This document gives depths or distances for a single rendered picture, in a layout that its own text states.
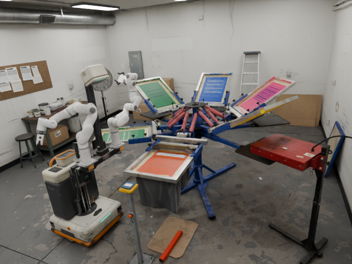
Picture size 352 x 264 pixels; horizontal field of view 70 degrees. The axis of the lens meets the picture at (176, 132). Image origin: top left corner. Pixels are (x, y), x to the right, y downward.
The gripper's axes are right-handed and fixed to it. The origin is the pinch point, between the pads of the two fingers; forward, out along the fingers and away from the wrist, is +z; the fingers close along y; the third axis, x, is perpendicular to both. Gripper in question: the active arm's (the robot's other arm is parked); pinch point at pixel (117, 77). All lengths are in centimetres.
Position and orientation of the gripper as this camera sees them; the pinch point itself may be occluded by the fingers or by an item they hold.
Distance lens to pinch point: 316.7
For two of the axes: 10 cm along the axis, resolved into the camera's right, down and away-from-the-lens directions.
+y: 4.3, -9.0, 0.1
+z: -8.0, -3.7, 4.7
